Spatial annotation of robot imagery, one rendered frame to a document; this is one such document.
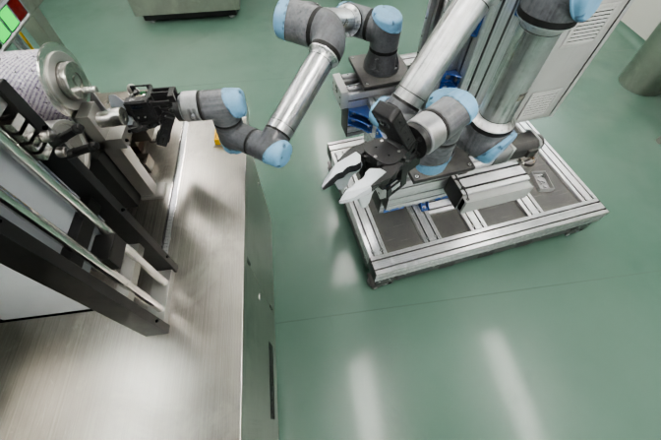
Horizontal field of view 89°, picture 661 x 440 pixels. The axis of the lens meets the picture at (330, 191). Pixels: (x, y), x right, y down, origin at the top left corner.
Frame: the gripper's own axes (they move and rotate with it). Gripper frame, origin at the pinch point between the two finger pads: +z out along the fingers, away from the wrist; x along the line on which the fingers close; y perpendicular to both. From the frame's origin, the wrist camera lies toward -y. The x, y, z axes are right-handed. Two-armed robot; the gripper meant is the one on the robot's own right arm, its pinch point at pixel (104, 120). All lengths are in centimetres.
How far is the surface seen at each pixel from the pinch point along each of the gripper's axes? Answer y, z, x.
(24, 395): -19, 12, 57
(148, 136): -10.2, -5.5, -3.9
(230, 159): -19.0, -26.8, 0.1
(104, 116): 9.7, -7.6, 10.4
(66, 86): 17.2, -4.2, 9.6
